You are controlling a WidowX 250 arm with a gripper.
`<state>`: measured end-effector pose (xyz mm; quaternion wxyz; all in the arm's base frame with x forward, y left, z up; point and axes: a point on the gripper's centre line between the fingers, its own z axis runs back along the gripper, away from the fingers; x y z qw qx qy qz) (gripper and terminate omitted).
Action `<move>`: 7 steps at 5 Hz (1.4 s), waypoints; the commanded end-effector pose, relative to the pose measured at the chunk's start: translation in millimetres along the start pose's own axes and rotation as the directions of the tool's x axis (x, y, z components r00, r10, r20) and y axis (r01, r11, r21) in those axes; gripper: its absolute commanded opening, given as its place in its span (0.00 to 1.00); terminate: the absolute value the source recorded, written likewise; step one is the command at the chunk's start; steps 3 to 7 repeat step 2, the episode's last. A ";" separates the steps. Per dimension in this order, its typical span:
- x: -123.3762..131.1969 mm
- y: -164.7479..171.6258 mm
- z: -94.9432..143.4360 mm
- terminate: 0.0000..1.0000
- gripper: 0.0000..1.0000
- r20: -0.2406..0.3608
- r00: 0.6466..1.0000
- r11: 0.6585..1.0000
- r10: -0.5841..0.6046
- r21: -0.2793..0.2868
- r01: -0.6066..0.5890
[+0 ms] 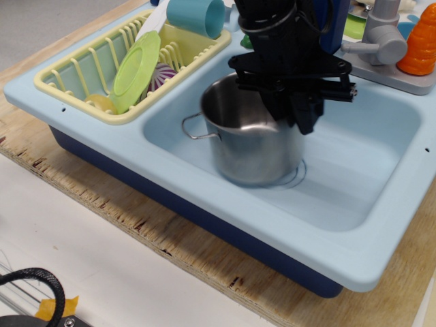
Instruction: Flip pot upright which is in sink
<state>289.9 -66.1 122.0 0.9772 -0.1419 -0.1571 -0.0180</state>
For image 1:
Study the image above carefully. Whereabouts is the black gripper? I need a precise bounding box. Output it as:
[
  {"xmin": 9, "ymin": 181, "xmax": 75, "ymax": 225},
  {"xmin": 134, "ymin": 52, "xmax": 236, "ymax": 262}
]
[{"xmin": 228, "ymin": 1, "xmax": 356, "ymax": 135}]

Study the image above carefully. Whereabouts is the stainless steel pot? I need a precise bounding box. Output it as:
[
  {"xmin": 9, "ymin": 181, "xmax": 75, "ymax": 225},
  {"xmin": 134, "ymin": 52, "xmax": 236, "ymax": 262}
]
[{"xmin": 198, "ymin": 73, "xmax": 305, "ymax": 185}]

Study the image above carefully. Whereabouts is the light blue toy sink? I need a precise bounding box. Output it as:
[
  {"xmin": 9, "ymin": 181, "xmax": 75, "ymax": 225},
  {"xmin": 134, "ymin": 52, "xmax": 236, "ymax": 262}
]
[{"xmin": 3, "ymin": 5, "xmax": 435, "ymax": 298}]

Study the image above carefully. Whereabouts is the purple toy eggplant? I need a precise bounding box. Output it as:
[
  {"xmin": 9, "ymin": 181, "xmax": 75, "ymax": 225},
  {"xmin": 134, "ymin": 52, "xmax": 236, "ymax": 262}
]
[{"xmin": 240, "ymin": 35, "xmax": 253, "ymax": 50}]

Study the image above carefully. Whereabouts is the grey toy faucet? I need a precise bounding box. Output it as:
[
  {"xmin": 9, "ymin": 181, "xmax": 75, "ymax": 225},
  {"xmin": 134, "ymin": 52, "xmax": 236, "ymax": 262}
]
[{"xmin": 341, "ymin": 1, "xmax": 435, "ymax": 95}]

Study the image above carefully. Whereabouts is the dark blue water tank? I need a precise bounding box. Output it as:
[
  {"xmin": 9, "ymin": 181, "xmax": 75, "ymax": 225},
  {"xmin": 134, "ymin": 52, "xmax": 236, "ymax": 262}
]
[{"xmin": 313, "ymin": 0, "xmax": 349, "ymax": 54}]

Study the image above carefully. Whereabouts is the green toy plate behind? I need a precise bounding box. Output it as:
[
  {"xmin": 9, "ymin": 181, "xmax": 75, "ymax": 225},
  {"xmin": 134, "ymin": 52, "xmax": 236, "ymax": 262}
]
[{"xmin": 343, "ymin": 14, "xmax": 367, "ymax": 40}]

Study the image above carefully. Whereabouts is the teal plastic cup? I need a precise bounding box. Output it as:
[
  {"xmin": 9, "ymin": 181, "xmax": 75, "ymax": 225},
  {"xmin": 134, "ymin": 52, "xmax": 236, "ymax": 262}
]
[{"xmin": 166, "ymin": 0, "xmax": 225, "ymax": 39}]

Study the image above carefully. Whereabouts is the purple white striped ball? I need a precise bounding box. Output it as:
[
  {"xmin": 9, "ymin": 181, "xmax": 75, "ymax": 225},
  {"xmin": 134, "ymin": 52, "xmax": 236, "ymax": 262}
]
[{"xmin": 146, "ymin": 63, "xmax": 177, "ymax": 92}]

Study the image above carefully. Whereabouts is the blue toy item right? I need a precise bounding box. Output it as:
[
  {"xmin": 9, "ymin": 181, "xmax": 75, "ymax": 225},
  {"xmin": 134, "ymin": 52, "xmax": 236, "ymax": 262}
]
[{"xmin": 397, "ymin": 14, "xmax": 420, "ymax": 40}]

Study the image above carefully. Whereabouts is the orange toy carrot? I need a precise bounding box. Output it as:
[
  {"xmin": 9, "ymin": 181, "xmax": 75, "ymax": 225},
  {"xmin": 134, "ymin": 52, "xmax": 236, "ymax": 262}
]
[{"xmin": 396, "ymin": 3, "xmax": 435, "ymax": 76}]

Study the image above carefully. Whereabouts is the white plastic plate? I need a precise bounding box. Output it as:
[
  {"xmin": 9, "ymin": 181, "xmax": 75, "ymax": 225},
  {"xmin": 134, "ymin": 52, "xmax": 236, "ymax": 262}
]
[{"xmin": 135, "ymin": 0, "xmax": 170, "ymax": 41}]

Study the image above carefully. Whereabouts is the green plastic plate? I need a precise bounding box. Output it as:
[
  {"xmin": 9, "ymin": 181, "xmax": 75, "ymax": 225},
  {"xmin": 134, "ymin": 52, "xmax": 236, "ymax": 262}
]
[{"xmin": 109, "ymin": 31, "xmax": 161, "ymax": 114}]

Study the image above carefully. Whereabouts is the plywood board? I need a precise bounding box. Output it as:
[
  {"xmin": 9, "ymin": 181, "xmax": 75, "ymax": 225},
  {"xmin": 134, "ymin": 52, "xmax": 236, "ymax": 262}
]
[{"xmin": 0, "ymin": 0, "xmax": 436, "ymax": 327}]

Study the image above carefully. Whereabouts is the yellow dish rack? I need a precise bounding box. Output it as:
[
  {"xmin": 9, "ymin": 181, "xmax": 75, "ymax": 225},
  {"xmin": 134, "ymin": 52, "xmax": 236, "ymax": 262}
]
[{"xmin": 33, "ymin": 9, "xmax": 232, "ymax": 125}]

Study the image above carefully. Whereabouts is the yellow round toy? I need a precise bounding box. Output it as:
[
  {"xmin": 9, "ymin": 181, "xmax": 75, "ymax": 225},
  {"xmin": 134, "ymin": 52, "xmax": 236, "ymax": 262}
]
[{"xmin": 84, "ymin": 94, "xmax": 117, "ymax": 114}]

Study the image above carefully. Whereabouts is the yellow masking tape piece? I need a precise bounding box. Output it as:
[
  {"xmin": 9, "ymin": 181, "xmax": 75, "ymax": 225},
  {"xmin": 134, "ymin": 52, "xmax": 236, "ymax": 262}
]
[{"xmin": 33, "ymin": 295, "xmax": 80, "ymax": 321}]

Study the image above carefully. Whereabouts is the black device base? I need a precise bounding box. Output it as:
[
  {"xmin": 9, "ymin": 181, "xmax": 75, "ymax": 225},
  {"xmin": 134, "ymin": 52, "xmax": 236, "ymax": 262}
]
[{"xmin": 1, "ymin": 315, "xmax": 90, "ymax": 327}]

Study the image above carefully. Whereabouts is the black braided cable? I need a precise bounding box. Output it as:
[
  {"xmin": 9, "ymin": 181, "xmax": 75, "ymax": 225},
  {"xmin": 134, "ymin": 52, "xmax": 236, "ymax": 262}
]
[{"xmin": 0, "ymin": 267, "xmax": 66, "ymax": 327}]

